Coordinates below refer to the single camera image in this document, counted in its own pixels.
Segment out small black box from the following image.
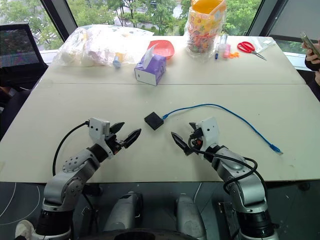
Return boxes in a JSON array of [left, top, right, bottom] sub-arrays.
[[143, 111, 165, 131]]

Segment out bystander black sleeve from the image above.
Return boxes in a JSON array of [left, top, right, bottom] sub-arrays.
[[304, 55, 320, 73]]

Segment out red plastic bowl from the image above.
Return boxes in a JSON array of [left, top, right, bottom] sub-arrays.
[[146, 39, 175, 61]]

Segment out bystander hand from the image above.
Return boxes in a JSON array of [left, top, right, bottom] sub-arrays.
[[301, 42, 320, 63]]

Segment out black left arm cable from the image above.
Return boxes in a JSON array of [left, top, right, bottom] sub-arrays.
[[52, 120, 91, 176]]

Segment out red handled scissors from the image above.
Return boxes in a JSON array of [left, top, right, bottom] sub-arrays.
[[236, 40, 268, 62]]

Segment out seated person in dark clothes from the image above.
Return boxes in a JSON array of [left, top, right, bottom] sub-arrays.
[[0, 86, 32, 141]]

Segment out purple white tissue box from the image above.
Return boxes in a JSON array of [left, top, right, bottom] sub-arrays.
[[133, 45, 168, 87]]

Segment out blue cable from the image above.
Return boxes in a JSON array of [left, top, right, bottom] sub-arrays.
[[161, 102, 284, 156]]

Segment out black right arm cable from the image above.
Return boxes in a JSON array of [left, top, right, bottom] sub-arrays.
[[189, 146, 269, 201]]

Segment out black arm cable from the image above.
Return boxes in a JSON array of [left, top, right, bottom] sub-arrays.
[[189, 146, 269, 201], [52, 120, 91, 176]]

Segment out small blue bottle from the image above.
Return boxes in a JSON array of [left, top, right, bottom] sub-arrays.
[[112, 55, 124, 70]]

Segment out silver rounded robot leg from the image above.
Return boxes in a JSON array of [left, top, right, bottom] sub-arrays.
[[175, 192, 208, 240], [103, 191, 144, 233]]

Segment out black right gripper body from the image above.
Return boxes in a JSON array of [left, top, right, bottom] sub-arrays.
[[187, 127, 205, 154]]

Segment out clear bag of white items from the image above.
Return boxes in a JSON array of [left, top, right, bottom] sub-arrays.
[[52, 24, 155, 69]]

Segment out white shoe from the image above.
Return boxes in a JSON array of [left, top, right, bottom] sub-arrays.
[[14, 219, 36, 240]]

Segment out colourful bucket in clear bag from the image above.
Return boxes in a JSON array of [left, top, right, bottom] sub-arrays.
[[184, 0, 227, 60]]

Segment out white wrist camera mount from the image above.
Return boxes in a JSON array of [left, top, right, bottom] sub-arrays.
[[88, 117, 111, 154], [196, 116, 221, 152]]

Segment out flat clear plastic bag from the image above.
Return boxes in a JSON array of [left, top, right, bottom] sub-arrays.
[[251, 36, 278, 55]]

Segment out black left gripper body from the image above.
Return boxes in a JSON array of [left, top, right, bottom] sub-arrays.
[[105, 133, 126, 157]]

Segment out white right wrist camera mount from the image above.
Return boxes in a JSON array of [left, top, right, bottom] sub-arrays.
[[196, 116, 221, 152]]

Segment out smartphone with patterned case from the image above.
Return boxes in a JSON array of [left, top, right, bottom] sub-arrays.
[[300, 30, 320, 61]]

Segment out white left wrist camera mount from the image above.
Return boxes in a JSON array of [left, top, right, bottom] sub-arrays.
[[88, 117, 111, 154]]

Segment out dark window frame post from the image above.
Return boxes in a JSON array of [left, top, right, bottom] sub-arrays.
[[246, 0, 285, 37], [40, 0, 79, 45]]

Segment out black mesh chair back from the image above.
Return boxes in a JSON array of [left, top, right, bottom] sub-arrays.
[[0, 22, 49, 89]]

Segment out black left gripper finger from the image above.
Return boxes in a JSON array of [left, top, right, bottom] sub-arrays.
[[109, 121, 126, 135], [123, 128, 143, 150]]

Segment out dark rounded robot waist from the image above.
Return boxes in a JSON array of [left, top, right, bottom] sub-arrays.
[[84, 227, 201, 240]]

